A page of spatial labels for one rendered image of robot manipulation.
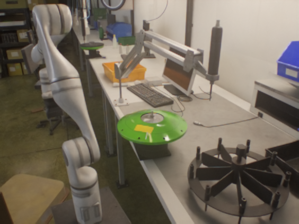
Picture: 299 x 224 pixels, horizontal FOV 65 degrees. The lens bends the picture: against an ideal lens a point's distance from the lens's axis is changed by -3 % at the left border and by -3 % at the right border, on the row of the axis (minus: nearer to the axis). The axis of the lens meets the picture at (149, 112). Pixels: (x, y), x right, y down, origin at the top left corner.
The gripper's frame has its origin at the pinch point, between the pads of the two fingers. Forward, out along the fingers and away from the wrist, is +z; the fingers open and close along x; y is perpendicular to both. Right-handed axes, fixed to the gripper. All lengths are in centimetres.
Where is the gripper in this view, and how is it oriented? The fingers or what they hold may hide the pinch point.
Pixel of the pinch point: (58, 129)
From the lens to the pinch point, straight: 121.4
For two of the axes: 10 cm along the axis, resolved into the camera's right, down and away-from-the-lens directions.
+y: -5.0, -3.6, 7.8
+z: 0.0, 9.1, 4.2
